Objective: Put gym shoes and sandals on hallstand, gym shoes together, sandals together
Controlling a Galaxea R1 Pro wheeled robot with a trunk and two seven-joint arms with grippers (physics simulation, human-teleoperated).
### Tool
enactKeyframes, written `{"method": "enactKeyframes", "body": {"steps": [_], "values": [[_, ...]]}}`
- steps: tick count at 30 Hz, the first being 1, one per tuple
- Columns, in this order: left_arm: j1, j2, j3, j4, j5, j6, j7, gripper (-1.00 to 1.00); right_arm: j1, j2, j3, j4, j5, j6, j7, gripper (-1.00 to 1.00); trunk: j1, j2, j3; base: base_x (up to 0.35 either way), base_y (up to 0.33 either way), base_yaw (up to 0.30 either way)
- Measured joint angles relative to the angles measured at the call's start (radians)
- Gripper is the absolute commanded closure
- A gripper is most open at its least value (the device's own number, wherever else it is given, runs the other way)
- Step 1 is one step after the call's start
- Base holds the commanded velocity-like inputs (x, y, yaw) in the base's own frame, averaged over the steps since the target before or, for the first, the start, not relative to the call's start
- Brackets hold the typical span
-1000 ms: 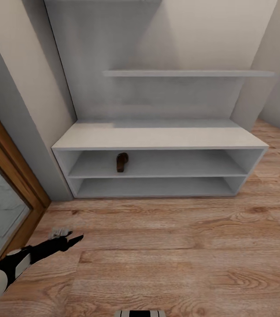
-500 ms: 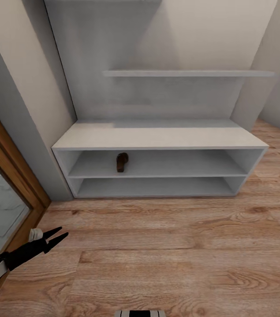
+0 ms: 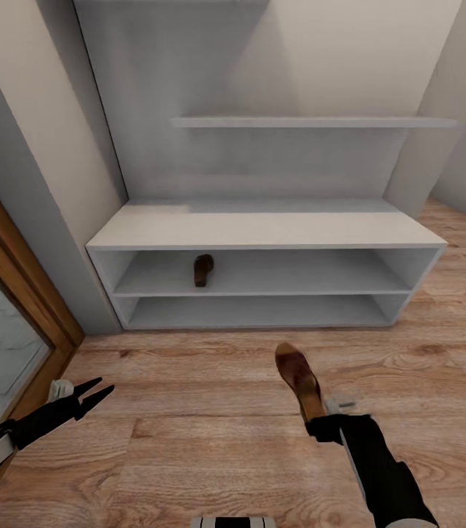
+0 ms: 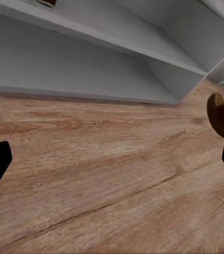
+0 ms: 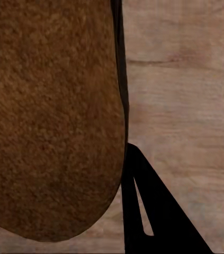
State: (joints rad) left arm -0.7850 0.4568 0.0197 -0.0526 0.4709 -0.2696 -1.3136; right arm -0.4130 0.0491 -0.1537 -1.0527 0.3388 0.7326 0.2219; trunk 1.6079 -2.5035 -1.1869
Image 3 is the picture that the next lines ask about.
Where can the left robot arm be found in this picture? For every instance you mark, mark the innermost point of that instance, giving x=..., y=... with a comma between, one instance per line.
x=63, y=404

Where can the sandal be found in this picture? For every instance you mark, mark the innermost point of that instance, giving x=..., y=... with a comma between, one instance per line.
x=294, y=370
x=204, y=264

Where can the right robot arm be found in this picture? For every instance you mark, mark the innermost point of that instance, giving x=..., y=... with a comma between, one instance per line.
x=389, y=489

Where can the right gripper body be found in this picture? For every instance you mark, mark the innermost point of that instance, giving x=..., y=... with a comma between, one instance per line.
x=323, y=428

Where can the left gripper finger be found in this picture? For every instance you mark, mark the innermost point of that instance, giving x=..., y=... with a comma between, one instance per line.
x=81, y=389
x=94, y=399

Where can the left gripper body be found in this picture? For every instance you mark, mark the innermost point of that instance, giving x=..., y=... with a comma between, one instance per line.
x=52, y=415

